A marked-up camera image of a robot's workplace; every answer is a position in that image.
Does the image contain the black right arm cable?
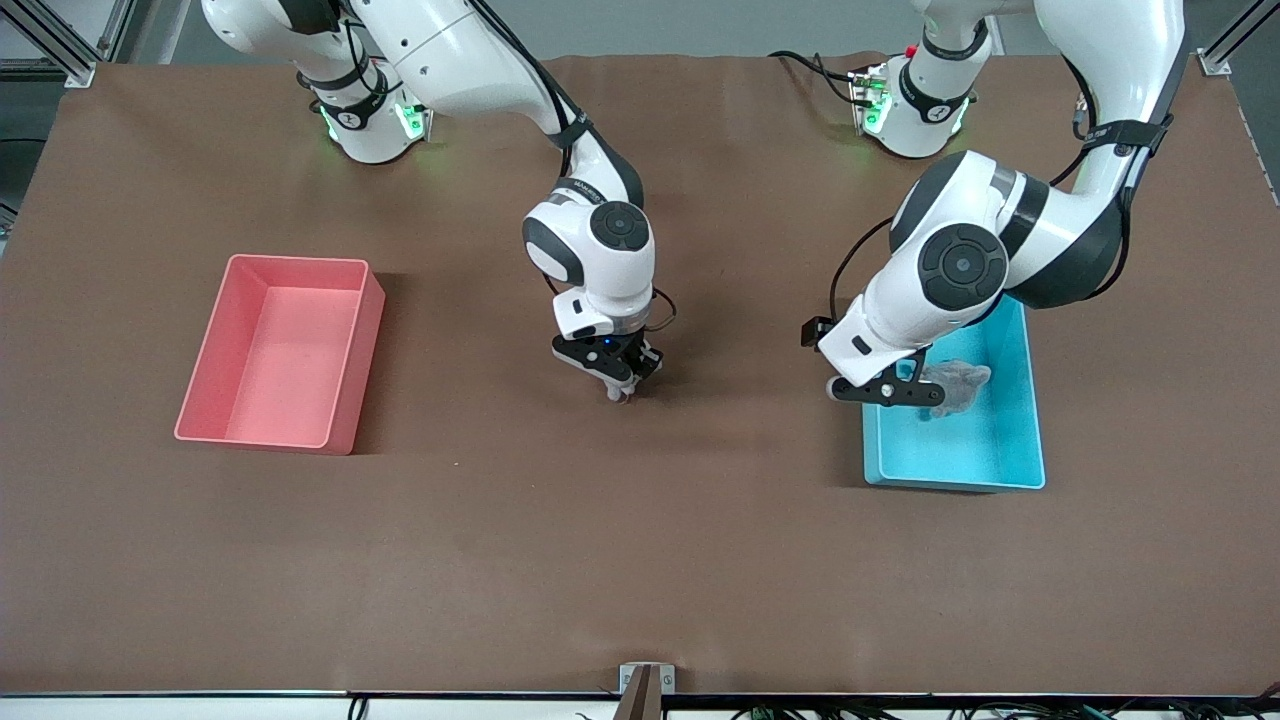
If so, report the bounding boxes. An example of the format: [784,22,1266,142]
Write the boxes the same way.
[465,0,681,336]

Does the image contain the brown camera pole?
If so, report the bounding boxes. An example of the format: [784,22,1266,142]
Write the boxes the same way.
[615,667,663,720]

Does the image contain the pink plastic box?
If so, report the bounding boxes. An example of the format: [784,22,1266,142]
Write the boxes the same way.
[173,254,386,457]

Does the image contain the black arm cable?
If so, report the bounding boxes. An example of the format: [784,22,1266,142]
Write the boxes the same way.
[800,55,1179,351]
[465,0,681,336]

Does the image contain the black left base cable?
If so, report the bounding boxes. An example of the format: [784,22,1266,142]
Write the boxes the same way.
[768,50,869,106]

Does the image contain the brown table cover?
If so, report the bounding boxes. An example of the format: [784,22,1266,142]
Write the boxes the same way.
[0,50,1280,698]

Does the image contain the blue plastic box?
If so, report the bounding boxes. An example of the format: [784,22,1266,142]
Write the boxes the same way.
[862,295,1047,493]

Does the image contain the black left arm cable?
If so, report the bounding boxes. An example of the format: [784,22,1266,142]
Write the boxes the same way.
[800,55,1179,351]

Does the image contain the metal edge bracket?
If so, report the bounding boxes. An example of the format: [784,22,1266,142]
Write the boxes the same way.
[619,663,677,697]

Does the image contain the aluminium frame post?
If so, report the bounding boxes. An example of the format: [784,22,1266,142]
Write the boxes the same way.
[1200,0,1266,77]
[0,0,136,91]

